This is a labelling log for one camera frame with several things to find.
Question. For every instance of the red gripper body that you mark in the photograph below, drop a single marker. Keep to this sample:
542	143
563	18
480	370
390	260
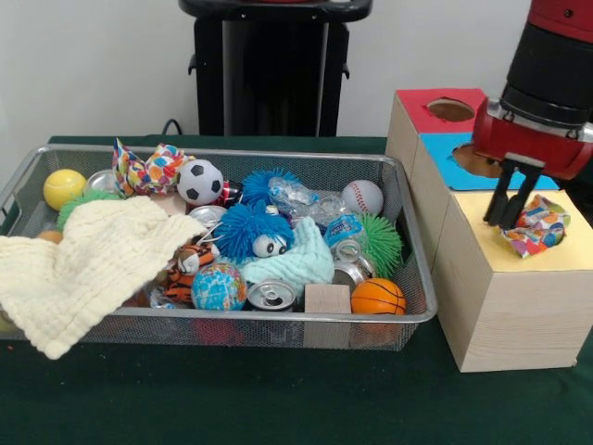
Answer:
523	139

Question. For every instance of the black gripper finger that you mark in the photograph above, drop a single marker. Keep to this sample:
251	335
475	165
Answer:
518	208
498	206

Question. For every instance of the colourful dotted napkin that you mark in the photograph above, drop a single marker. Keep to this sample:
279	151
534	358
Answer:
537	232
157	169

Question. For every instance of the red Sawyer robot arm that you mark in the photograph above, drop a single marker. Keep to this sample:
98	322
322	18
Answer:
551	69

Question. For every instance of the wooden box with three holes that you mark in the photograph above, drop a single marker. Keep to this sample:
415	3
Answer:
509	315

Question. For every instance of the silver mesh bin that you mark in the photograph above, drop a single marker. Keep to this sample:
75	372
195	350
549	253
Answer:
139	331

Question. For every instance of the green spiky ball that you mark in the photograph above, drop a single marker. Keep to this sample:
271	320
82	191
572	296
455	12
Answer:
382	243

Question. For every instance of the white baseball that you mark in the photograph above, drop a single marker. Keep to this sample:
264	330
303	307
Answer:
363	197

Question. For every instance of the orange basketball toy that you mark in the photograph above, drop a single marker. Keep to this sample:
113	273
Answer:
377	296

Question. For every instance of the light blue cloth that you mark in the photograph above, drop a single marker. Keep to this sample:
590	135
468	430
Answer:
306	259

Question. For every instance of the blue spiky ball with eyes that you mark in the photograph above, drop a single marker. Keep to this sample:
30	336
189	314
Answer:
245	227

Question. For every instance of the small globe ball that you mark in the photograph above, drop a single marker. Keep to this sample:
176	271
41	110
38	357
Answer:
218	286

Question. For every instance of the dark green tablecloth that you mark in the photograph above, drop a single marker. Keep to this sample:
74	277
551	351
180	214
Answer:
278	403

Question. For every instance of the black and white soccer ball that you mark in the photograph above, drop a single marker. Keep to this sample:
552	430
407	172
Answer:
199	183

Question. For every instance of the cream waffle cloth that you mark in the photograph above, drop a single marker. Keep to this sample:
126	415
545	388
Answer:
92	259

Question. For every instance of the yellow tennis ball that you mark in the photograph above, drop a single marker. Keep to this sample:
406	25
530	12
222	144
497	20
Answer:
65	189

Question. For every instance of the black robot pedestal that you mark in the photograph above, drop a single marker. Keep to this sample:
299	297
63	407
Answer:
259	69

